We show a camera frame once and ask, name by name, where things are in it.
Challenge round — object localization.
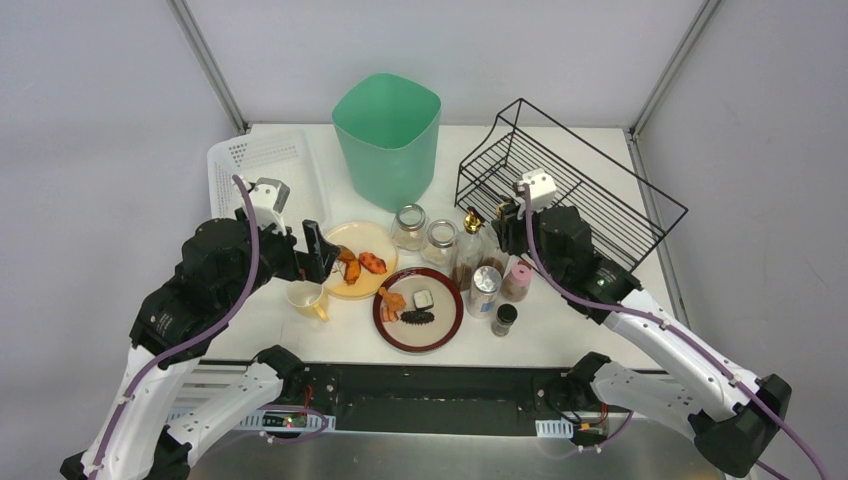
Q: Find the gold spout oil bottle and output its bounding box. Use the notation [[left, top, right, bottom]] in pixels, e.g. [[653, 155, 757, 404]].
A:
[[450, 207, 484, 292]]

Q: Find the silver lid spice jar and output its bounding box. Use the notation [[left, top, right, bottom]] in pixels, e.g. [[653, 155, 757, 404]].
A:
[[466, 265, 502, 319]]

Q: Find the glass jar with grains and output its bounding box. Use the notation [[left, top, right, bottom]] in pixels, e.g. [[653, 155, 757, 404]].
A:
[[421, 219, 457, 270]]

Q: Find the glass jar with rice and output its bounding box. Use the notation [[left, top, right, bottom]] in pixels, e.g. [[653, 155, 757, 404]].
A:
[[391, 203, 428, 252]]

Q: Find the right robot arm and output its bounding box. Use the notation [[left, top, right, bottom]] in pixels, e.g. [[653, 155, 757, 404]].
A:
[[493, 201, 792, 477]]

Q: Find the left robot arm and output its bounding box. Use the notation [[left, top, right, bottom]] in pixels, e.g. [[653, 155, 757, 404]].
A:
[[60, 208, 340, 479]]

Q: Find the fried chicken wing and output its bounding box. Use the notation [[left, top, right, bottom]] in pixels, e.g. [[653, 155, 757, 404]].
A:
[[337, 246, 361, 285]]

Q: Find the cream plate with leaf pattern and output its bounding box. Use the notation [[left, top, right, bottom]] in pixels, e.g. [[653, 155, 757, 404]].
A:
[[324, 221, 399, 300]]

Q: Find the yellow mug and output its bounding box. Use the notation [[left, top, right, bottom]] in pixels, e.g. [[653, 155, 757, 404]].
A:
[[286, 282, 329, 322]]

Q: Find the pink lid spice shaker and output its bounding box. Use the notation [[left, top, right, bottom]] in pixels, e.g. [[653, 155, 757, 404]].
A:
[[500, 260, 534, 303]]

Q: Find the black lid pepper shaker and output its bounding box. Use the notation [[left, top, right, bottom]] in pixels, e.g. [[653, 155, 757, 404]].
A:
[[491, 303, 518, 337]]

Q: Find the fried chicken nugget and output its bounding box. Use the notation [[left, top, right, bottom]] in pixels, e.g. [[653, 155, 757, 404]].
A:
[[378, 287, 407, 312]]

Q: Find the shrimp piece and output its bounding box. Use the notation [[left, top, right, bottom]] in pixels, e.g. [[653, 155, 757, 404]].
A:
[[380, 307, 400, 323]]

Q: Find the white plastic basket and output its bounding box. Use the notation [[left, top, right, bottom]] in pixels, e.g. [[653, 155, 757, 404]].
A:
[[207, 128, 330, 231]]

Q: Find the red rimmed plate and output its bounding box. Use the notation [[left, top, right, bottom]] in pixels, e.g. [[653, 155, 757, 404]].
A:
[[372, 267, 464, 354]]

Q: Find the sushi roll piece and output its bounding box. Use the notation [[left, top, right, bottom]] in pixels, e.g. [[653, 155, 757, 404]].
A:
[[413, 289, 434, 310]]

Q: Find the black sea cucumber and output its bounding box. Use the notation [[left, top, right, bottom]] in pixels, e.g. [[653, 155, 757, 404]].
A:
[[400, 310, 435, 325]]

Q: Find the green plastic bin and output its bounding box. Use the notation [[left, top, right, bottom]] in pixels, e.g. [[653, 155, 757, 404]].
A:
[[331, 73, 442, 213]]

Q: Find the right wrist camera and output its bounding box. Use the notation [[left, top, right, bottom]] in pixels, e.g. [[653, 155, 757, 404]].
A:
[[513, 168, 558, 212]]

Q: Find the black wire rack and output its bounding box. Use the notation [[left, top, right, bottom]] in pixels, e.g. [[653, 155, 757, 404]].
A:
[[454, 98, 689, 270]]

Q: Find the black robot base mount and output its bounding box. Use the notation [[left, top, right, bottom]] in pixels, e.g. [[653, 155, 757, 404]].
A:
[[274, 363, 610, 436]]

